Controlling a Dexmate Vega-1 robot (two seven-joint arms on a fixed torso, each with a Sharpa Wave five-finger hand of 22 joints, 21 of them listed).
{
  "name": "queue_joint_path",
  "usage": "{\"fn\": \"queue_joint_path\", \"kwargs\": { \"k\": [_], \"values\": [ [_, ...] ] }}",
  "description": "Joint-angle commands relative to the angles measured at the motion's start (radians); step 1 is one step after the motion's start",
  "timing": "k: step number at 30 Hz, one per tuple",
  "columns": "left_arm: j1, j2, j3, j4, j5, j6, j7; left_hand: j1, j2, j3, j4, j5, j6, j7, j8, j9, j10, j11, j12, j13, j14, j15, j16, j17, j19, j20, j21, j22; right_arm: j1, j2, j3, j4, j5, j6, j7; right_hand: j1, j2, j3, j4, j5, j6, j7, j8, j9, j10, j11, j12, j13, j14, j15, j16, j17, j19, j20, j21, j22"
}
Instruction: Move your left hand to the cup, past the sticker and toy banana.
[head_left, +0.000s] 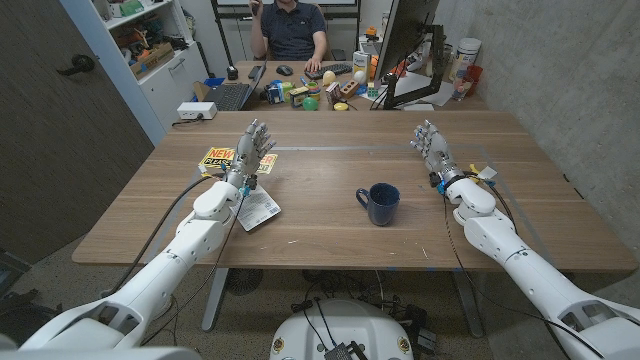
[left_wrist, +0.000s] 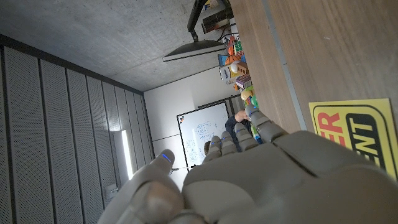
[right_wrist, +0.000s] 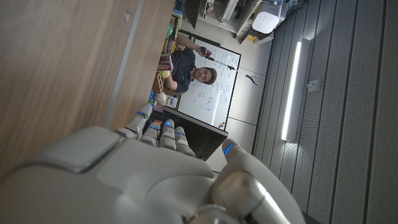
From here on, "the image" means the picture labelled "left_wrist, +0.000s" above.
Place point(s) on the black monitor with stand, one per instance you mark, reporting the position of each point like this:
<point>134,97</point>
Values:
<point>196,49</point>

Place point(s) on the pale yellow toy egg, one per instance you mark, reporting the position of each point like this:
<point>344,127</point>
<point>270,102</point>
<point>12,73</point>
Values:
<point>245,94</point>

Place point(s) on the white toy ball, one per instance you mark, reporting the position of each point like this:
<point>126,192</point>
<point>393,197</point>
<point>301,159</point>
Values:
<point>234,67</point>

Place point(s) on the yellow warning sticker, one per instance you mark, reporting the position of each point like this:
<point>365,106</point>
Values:
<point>373,109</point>

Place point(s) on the white product box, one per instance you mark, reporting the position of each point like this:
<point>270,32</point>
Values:
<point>226,74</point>

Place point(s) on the brown brick toy block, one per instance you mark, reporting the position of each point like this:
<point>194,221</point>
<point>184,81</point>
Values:
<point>243,68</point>

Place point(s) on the colourful puzzle cube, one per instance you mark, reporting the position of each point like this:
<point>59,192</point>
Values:
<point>238,49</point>

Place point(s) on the whiteboard with black frame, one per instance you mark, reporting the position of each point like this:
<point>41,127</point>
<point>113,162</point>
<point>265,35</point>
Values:
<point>202,130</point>

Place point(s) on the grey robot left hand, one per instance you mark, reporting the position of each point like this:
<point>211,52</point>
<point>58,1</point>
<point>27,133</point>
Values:
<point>264,186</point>

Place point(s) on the person in dark polo shirt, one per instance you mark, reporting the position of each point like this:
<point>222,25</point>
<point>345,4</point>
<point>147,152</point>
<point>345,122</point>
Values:
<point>231,126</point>

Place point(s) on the orange toy basketball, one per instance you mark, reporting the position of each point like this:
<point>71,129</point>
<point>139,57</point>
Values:
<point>232,59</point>

